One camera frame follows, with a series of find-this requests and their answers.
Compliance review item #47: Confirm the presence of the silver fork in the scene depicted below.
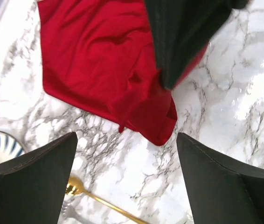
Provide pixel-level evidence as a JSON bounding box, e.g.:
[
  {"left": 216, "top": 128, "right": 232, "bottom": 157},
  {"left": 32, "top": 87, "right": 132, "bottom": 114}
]
[{"left": 61, "top": 201, "right": 80, "bottom": 219}]

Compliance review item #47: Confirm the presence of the gold spoon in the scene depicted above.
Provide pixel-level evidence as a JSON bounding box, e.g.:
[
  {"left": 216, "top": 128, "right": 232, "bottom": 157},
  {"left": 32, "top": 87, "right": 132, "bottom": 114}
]
[{"left": 65, "top": 175, "right": 148, "bottom": 224}]

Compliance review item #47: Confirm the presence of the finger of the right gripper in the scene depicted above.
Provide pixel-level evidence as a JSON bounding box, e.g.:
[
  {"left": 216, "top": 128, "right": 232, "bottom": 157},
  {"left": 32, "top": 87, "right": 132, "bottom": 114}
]
[{"left": 145, "top": 0, "right": 248, "bottom": 90}]

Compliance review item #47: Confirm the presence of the red cloth napkin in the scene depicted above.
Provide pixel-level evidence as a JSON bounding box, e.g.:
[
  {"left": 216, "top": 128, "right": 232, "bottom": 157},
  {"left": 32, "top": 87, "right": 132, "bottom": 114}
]
[{"left": 38, "top": 0, "right": 177, "bottom": 146}]

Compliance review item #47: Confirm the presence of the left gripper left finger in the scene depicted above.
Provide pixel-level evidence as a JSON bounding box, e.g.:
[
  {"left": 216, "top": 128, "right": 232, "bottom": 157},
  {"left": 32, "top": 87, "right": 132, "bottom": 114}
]
[{"left": 0, "top": 132, "right": 77, "bottom": 224}]

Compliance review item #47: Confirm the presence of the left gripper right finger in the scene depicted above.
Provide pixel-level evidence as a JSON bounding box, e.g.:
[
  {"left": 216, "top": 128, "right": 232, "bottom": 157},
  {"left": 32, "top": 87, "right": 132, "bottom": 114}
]
[{"left": 176, "top": 133, "right": 264, "bottom": 224}]

